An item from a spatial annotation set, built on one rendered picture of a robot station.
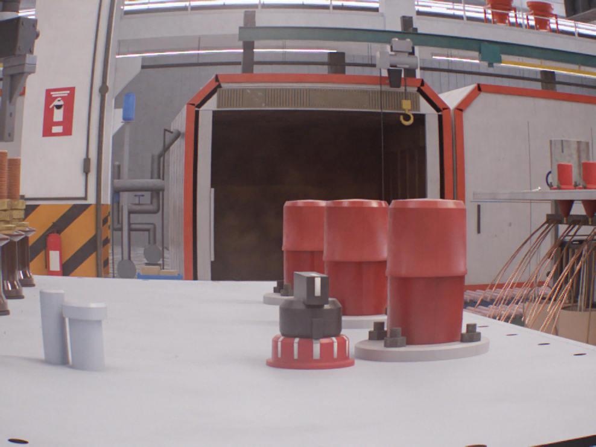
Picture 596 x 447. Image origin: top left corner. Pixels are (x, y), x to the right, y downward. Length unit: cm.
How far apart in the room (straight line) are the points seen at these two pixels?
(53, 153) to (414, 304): 1064
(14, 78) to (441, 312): 57
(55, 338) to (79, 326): 4
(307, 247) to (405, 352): 68
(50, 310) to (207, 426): 28
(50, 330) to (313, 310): 23
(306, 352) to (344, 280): 39
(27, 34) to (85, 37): 1037
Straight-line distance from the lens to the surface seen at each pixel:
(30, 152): 1171
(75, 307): 97
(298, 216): 176
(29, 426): 69
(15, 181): 196
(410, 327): 111
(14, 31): 140
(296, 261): 176
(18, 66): 140
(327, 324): 106
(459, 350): 110
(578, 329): 400
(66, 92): 1172
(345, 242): 143
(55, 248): 1152
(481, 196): 465
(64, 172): 1168
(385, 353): 110
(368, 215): 143
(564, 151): 439
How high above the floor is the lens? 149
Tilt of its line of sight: 1 degrees down
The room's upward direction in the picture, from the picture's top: straight up
